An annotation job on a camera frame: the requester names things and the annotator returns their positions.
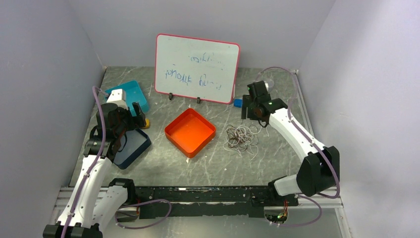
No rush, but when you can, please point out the red framed whiteboard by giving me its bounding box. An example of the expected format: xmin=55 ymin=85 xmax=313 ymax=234
xmin=155 ymin=34 xmax=241 ymax=104

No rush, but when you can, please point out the teal plastic bin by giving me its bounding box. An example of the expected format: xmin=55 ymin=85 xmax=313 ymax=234
xmin=105 ymin=80 xmax=149 ymax=116

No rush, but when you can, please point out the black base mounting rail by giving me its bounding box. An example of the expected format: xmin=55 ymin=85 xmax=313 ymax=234
xmin=126 ymin=185 xmax=299 ymax=219

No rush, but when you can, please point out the blue cube block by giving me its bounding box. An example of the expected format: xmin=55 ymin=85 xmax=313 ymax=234
xmin=233 ymin=99 xmax=243 ymax=108

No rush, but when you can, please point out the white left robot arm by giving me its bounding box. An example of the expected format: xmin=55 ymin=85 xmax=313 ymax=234
xmin=43 ymin=101 xmax=147 ymax=238

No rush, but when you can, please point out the orange plastic bin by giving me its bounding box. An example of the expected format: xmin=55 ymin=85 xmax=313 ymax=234
xmin=164 ymin=108 xmax=216 ymax=159

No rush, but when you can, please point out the white thin cable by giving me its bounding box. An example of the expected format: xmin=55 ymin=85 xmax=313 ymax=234
xmin=223 ymin=123 xmax=263 ymax=162

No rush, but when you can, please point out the clear plastic cup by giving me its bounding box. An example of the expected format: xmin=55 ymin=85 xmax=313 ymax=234
xmin=264 ymin=79 xmax=274 ymax=92

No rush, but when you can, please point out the navy blue tray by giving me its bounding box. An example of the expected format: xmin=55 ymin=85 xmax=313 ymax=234
xmin=113 ymin=129 xmax=152 ymax=170

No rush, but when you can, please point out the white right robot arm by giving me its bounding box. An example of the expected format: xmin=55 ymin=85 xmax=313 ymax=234
xmin=241 ymin=81 xmax=340 ymax=205

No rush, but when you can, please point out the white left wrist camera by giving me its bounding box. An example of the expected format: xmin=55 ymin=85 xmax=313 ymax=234
xmin=106 ymin=89 xmax=128 ymax=110

